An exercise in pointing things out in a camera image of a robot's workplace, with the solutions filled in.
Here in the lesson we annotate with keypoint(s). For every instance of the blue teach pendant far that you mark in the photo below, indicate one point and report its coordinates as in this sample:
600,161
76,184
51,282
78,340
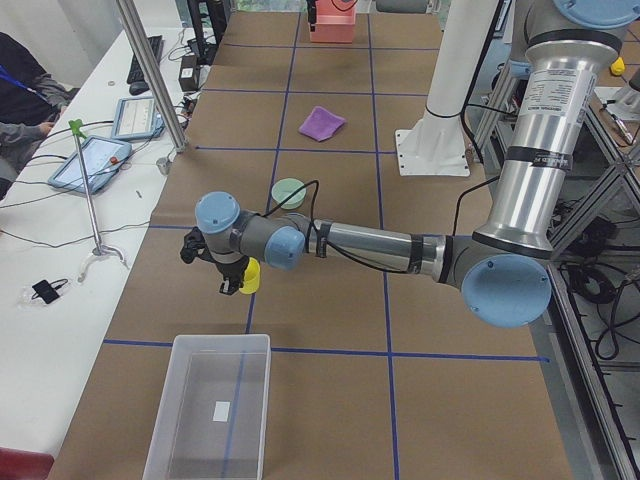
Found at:
137,118

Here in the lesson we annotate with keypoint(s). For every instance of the seated person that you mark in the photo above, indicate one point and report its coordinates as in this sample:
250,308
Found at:
31,103

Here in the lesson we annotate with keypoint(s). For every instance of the aluminium frame post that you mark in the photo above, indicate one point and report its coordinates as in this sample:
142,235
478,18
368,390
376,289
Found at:
141,48

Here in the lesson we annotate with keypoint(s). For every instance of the pink plastic tray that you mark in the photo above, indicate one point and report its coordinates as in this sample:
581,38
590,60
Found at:
331,21

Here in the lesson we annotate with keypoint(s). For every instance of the blue teach pendant near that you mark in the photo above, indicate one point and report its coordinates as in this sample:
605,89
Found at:
103,158

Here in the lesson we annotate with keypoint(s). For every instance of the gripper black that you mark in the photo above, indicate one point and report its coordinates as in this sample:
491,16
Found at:
227,270

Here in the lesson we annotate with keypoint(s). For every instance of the black power adapter box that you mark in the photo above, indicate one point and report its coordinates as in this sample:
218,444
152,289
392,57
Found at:
189,74

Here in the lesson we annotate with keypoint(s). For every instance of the yellow plastic cup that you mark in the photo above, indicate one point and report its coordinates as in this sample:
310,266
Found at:
251,277

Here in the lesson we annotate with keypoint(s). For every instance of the mint green bowl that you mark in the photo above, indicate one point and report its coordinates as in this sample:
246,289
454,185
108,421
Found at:
289,193

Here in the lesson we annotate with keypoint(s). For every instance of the blue teach pendant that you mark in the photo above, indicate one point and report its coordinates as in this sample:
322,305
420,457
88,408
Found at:
137,118
103,158

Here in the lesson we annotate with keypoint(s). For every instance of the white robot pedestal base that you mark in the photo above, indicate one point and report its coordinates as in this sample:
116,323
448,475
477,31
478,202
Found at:
435,146

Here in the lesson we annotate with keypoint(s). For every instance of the purple cloth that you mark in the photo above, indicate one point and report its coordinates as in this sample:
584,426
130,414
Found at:
321,124

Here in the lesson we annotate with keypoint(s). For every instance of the green tipped grabber stand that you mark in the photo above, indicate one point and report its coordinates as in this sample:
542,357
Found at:
101,251

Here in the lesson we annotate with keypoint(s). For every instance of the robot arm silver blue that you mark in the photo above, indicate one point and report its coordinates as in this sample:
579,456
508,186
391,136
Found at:
499,267

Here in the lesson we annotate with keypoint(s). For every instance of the small metal cylinder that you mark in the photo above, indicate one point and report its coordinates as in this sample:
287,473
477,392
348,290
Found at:
163,165

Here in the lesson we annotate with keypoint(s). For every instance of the clear plastic storage box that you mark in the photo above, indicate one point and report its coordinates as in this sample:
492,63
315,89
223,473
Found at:
211,420

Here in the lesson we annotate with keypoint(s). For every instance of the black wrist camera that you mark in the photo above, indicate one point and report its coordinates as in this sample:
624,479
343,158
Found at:
192,247

